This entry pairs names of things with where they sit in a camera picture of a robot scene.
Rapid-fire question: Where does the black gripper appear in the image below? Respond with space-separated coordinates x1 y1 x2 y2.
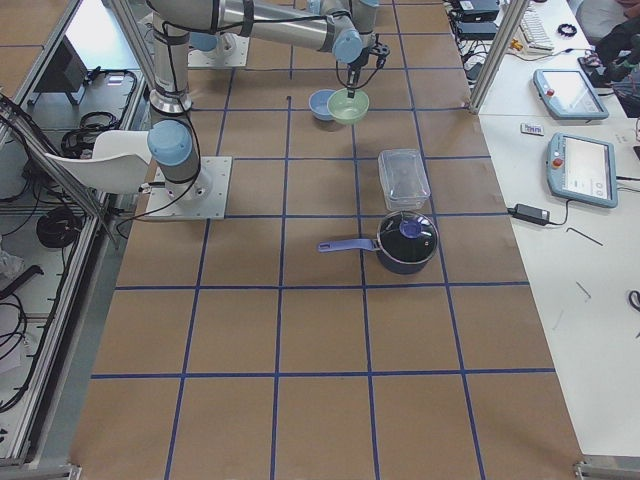
347 46 375 98

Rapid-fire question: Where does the green bowl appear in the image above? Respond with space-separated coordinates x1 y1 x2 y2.
328 89 370 125

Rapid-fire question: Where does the blue bowl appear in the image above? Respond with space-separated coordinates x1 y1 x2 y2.
308 89 335 121

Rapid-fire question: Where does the clear plastic food container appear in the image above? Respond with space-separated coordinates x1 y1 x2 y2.
378 149 431 211

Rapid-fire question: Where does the black power brick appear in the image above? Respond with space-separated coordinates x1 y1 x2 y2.
456 22 498 40

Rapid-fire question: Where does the blue pot with glass lid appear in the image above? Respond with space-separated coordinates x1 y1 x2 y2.
317 211 439 275

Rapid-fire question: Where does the small printed card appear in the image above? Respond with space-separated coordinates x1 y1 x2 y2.
520 122 544 136

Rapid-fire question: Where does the white keyboard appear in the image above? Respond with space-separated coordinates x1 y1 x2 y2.
520 10 555 53

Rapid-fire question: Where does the far teach pendant tablet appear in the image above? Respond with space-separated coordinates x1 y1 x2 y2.
532 69 609 120

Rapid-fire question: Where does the teach pendant tablet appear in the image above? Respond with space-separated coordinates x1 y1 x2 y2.
532 69 609 120
546 133 618 208

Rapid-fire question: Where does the black power adapter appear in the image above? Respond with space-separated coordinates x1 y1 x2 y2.
507 203 550 226

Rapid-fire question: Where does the near teach pendant tablet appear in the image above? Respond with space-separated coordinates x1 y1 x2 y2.
546 133 618 208

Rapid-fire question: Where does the white plastic chair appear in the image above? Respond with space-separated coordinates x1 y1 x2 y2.
45 130 151 194

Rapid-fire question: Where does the black allen key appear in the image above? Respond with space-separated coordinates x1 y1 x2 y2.
565 227 604 247

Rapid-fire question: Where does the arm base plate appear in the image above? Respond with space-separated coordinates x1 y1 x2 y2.
188 33 249 69
145 156 233 221

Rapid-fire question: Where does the aluminium frame post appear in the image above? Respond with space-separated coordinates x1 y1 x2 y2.
468 0 529 114

